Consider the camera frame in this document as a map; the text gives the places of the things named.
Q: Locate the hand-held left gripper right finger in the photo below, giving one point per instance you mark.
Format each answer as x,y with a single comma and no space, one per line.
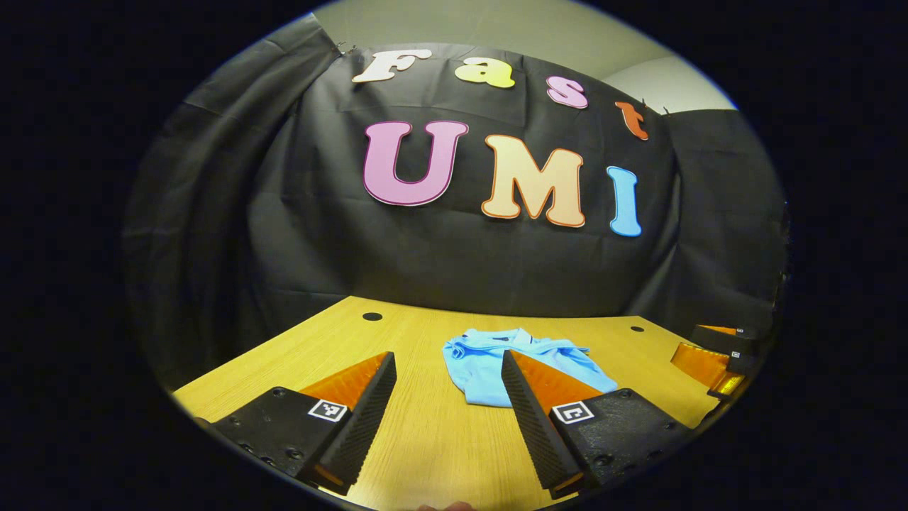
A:
535,426

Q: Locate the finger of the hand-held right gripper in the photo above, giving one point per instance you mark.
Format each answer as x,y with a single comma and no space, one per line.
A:
720,339
702,363

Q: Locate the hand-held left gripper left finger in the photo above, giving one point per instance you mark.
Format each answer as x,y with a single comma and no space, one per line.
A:
362,426

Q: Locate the light blue T-shirt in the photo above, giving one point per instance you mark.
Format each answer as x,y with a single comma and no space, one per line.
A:
482,369

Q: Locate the black backdrop cloth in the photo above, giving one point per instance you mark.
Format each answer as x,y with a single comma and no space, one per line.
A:
425,262

